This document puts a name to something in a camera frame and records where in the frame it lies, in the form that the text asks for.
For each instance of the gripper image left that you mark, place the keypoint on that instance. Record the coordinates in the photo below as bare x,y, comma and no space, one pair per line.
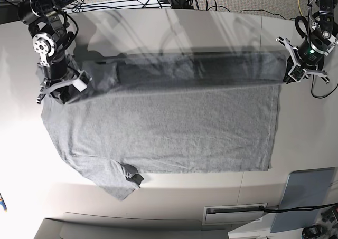
61,79

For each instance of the grey laptop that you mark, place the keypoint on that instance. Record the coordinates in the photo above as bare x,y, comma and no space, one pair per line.
303,188

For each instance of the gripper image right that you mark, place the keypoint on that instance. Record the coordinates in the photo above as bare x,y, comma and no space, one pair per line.
303,62

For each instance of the black device bottom right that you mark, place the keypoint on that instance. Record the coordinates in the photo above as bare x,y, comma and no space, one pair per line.
312,232

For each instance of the white cable grommet tray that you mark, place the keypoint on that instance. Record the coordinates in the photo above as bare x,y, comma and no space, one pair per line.
233,214

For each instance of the grey T-shirt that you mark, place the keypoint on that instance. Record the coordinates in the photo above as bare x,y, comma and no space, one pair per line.
199,113

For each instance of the blue orange pen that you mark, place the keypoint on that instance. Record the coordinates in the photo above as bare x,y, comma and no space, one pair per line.
2,203

